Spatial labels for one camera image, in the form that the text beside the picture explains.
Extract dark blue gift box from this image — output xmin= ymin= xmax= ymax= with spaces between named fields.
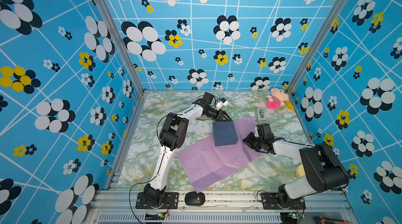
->
xmin=213 ymin=121 xmax=238 ymax=146

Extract purple wrapping paper sheet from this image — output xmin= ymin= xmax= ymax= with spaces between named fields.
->
xmin=178 ymin=116 xmax=262 ymax=193

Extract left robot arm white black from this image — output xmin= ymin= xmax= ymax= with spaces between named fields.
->
xmin=143 ymin=93 xmax=232 ymax=207

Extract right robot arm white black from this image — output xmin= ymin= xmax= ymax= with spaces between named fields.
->
xmin=243 ymin=123 xmax=350 ymax=209

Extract yellow round sponge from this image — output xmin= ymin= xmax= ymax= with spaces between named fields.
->
xmin=295 ymin=164 xmax=305 ymax=179

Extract pink plush pig toy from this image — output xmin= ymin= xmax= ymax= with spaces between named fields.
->
xmin=266 ymin=88 xmax=289 ymax=110

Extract green circuit board right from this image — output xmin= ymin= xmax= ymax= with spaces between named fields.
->
xmin=281 ymin=212 xmax=303 ymax=224

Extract green circuit board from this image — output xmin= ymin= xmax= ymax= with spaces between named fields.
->
xmin=281 ymin=212 xmax=303 ymax=224
xmin=144 ymin=212 xmax=169 ymax=221

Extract black computer mouse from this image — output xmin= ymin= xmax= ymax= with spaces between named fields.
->
xmin=184 ymin=191 xmax=205 ymax=206

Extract orange black tool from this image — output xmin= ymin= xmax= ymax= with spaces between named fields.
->
xmin=314 ymin=216 xmax=349 ymax=224

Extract green circuit board left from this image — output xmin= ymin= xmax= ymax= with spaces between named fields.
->
xmin=144 ymin=212 xmax=169 ymax=221

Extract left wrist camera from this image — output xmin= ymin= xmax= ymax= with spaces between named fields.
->
xmin=216 ymin=98 xmax=228 ymax=109

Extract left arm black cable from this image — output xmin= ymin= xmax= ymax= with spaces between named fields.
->
xmin=127 ymin=120 xmax=167 ymax=224

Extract aluminium front rail base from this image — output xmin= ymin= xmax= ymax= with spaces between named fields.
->
xmin=85 ymin=190 xmax=358 ymax=224

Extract aluminium frame post left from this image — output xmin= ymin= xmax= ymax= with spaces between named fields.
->
xmin=95 ymin=0 xmax=144 ymax=97

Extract aluminium frame post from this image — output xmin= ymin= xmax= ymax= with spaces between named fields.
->
xmin=287 ymin=0 xmax=348 ymax=94
xmin=95 ymin=0 xmax=144 ymax=97

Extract aluminium frame post right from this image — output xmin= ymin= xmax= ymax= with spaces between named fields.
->
xmin=287 ymin=0 xmax=348 ymax=94

